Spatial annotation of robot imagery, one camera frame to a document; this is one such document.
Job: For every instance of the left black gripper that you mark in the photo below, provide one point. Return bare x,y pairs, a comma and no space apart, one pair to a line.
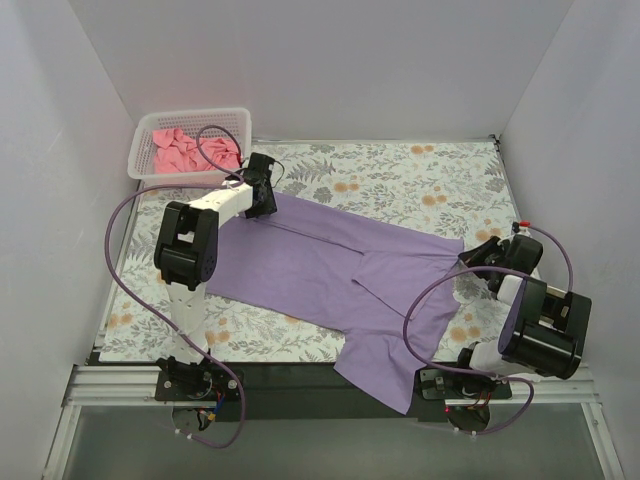
265,201

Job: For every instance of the aluminium rail frame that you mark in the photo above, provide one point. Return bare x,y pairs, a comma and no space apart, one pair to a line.
136,385

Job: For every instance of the pink t shirt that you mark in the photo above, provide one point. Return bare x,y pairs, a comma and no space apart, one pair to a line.
177,152

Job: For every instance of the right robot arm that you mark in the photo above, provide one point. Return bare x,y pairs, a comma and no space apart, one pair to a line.
545,328

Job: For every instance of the white plastic basket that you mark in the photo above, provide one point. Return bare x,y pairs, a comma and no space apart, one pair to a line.
231,123

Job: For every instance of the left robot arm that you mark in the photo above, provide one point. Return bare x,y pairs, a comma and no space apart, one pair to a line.
186,256

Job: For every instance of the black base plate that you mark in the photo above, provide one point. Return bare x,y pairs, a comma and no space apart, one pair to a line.
437,396

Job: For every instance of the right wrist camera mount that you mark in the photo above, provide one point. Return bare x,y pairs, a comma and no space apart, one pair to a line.
521,228

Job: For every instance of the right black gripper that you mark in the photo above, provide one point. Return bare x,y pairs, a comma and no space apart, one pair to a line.
484,251

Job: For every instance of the floral table mat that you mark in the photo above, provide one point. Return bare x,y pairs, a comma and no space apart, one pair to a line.
454,190

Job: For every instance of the purple t shirt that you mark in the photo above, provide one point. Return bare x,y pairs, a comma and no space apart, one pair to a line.
348,273

